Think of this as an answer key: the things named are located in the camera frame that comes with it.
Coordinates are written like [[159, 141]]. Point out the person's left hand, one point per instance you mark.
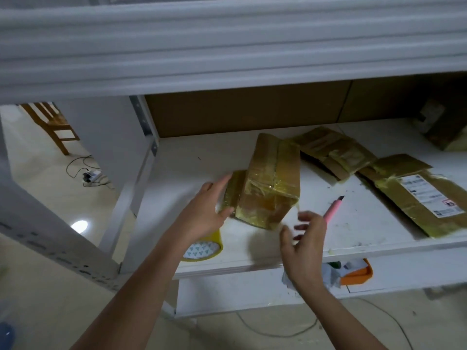
[[201, 211]]

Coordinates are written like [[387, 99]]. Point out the person's right hand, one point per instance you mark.
[[306, 248]]

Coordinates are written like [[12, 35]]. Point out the yellow tape roll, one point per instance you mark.
[[204, 250]]

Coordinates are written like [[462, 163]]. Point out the white power strip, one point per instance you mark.
[[92, 175]]

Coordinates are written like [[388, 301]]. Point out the blue round object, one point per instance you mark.
[[6, 335]]

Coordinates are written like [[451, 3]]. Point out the small taped carton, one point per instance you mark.
[[335, 149]]

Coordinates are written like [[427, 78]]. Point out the orange plastic object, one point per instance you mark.
[[357, 273]]

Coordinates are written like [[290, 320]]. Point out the wide barcode label cardboard box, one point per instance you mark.
[[270, 182]]

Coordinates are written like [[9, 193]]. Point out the person's left forearm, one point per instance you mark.
[[124, 302]]

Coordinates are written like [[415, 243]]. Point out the white metal shelf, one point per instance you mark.
[[182, 171]]

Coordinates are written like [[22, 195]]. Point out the pink utility knife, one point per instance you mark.
[[333, 207]]

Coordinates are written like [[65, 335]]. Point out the person's right forearm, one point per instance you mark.
[[335, 317]]

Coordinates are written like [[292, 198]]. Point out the stack of cardboard boxes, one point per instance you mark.
[[423, 193]]

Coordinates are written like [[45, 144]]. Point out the wooden chair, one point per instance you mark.
[[51, 124]]

